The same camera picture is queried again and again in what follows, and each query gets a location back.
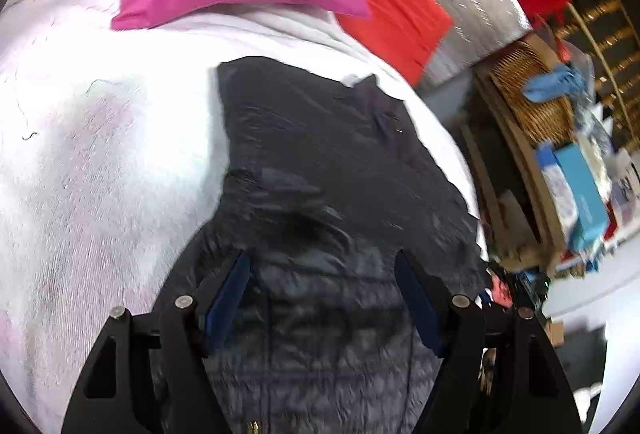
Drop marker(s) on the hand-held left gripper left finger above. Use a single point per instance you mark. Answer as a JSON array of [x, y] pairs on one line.
[[227, 304]]

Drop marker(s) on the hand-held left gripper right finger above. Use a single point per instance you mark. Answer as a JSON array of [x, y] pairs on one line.
[[417, 304]]

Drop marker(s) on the wooden shelf rack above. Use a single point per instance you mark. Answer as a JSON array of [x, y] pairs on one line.
[[525, 174]]

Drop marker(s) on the wicker basket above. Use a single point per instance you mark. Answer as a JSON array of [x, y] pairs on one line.
[[530, 113]]

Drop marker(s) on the blue cloth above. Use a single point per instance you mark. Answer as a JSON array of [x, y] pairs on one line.
[[550, 83]]

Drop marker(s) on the orange-red cloth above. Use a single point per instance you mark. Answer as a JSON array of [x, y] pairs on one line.
[[400, 18]]

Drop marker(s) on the white fleece blanket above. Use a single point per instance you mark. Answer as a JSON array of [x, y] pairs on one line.
[[100, 163]]

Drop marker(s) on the white and blue box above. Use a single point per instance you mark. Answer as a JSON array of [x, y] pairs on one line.
[[555, 184]]

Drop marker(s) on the black quilted jacket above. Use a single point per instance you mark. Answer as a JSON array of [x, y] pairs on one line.
[[325, 163]]

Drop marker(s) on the clear plastic box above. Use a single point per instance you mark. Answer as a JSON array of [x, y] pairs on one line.
[[625, 184]]

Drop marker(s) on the teal cardboard box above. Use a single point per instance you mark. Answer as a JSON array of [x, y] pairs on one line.
[[582, 194]]

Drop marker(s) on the clear plastic bag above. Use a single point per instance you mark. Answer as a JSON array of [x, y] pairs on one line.
[[585, 83]]

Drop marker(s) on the golden baluster railing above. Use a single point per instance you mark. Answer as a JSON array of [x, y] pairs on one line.
[[600, 8]]

